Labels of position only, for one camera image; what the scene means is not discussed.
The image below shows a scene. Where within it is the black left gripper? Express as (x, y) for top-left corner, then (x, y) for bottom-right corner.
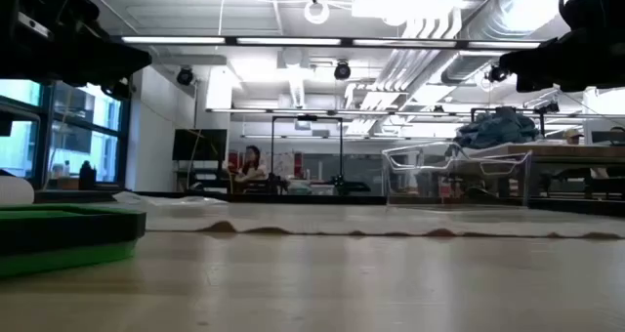
(0, 33), (152, 101)

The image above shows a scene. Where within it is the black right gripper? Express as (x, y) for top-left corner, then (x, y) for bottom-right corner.
(498, 26), (625, 93)

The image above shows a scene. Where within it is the blue cloth pile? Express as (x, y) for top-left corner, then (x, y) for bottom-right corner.
(453, 105), (541, 150)

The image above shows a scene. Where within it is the wooden workbench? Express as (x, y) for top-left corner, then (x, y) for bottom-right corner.
(463, 144), (625, 200)

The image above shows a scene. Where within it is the black monitor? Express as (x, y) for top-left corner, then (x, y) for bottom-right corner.
(171, 128), (229, 162)

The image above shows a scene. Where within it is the dark bottle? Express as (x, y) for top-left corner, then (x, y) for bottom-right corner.
(78, 159), (98, 191)

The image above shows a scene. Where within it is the clear plastic bag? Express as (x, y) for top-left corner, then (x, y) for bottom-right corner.
(111, 190), (229, 208)

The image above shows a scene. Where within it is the clear plastic bin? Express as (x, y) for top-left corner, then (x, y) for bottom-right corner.
(381, 141), (533, 210)

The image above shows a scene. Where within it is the ceiling light strip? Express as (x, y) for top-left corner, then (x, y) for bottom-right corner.
(120, 35), (544, 50)

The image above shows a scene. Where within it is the green black square tray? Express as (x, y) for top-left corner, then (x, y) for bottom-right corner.
(0, 203), (147, 278)

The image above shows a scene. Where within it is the round ceiling light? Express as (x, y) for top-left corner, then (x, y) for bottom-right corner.
(303, 0), (331, 25)

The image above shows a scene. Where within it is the silver ventilation duct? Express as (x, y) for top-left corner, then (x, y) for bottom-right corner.
(441, 0), (577, 85)

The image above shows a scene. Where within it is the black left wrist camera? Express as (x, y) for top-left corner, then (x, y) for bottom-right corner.
(0, 0), (102, 43)

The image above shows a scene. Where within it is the black metal table frame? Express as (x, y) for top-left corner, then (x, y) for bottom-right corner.
(33, 188), (625, 217)

